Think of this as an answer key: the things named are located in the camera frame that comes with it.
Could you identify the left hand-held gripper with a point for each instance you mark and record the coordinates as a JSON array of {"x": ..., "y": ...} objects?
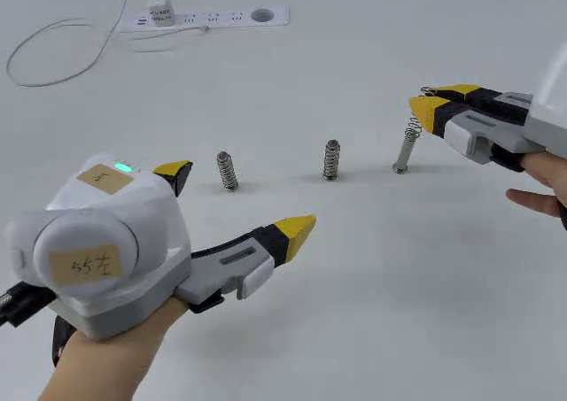
[{"x": 119, "y": 224}]

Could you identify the metal coil spring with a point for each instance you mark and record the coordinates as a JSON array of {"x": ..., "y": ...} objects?
[
  {"x": 413, "y": 131},
  {"x": 331, "y": 164},
  {"x": 228, "y": 173}
]

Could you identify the person's left forearm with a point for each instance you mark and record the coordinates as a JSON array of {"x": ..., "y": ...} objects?
[{"x": 93, "y": 383}]

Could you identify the white power strip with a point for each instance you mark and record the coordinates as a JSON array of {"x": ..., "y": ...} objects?
[{"x": 212, "y": 18}]

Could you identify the person's right hand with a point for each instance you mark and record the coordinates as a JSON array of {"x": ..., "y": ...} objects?
[{"x": 551, "y": 179}]

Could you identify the person's left hand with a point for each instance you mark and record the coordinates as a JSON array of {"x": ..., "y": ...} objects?
[{"x": 119, "y": 343}]

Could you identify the metal pin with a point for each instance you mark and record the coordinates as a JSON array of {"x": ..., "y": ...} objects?
[
  {"x": 404, "y": 155},
  {"x": 332, "y": 143},
  {"x": 224, "y": 154}
]

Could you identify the white plug-in charger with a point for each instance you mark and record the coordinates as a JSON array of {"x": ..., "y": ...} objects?
[{"x": 160, "y": 11}]

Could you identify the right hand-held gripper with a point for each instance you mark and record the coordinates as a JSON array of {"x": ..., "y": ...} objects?
[{"x": 551, "y": 113}]

